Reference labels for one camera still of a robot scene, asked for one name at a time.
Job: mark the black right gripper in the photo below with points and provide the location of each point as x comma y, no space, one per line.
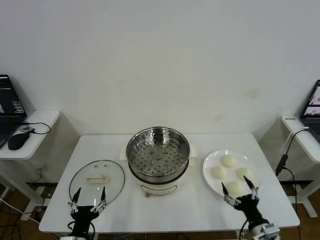
250,207

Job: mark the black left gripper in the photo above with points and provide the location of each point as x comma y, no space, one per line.
83,216

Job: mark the white steamed baozi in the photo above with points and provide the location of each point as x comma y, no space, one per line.
235,188
228,161
219,172
243,172

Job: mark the round glass pot lid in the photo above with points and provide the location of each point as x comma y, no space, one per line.
95,178

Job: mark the perforated steel steamer basket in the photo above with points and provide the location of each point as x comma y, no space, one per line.
160,162

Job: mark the round white plate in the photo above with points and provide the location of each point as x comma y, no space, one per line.
212,161

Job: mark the white side desk with label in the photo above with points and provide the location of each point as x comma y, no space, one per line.
310,152

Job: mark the small white printed label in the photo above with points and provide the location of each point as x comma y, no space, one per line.
289,118

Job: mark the white side desk with mouse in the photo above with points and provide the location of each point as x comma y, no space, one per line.
42,120

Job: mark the black computer mouse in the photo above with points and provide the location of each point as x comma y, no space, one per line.
17,141

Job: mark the grey laptop with bright screen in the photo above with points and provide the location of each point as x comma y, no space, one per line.
312,122

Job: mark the black laptop with dark screen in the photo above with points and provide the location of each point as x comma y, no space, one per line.
10,100

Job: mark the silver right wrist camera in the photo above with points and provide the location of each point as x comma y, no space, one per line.
272,229

